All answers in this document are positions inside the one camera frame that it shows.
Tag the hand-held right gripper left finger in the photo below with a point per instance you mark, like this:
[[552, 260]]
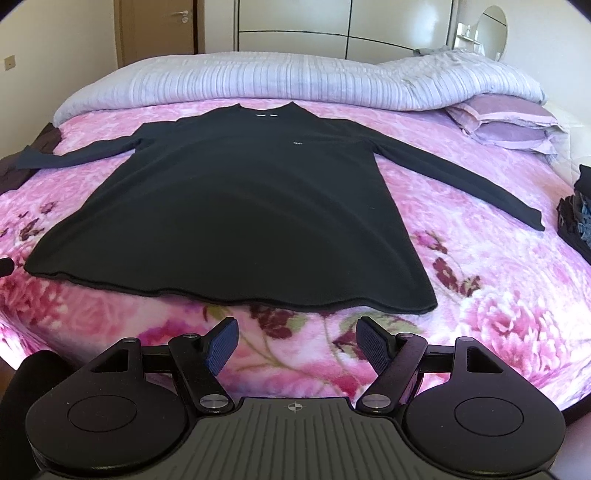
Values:
[[224, 345]]

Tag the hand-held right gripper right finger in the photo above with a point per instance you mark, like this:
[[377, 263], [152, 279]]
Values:
[[373, 344]]

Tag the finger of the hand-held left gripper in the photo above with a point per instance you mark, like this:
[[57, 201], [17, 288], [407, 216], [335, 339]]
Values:
[[4, 266]]

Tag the black long-sleeve sweater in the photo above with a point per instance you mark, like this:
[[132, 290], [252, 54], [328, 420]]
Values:
[[240, 207]]

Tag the stack of folded clothes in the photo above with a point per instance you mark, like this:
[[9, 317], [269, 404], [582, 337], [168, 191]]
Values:
[[577, 221]]

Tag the dark brown cloth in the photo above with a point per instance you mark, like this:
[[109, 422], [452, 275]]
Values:
[[23, 175]]

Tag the pink floral blanket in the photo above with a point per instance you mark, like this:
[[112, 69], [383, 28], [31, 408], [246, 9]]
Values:
[[485, 286]]

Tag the lilac crumpled cloth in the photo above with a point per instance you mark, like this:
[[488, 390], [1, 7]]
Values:
[[503, 124]]

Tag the grey striped duvet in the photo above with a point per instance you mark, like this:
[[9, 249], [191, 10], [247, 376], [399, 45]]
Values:
[[258, 78]]

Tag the brown wooden door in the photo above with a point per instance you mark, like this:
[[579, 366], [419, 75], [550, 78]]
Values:
[[157, 32]]

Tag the grey crumpled cloth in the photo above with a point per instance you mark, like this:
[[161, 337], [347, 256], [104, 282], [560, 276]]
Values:
[[431, 50]]

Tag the white wardrobe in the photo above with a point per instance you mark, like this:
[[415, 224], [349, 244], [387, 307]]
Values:
[[341, 27]]

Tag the wall light switch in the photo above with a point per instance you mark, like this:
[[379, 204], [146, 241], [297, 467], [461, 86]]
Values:
[[8, 62]]

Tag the small white wall shelf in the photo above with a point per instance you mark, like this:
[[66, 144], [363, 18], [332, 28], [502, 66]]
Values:
[[467, 38]]

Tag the round wall mirror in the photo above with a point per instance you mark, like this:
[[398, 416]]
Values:
[[493, 30]]

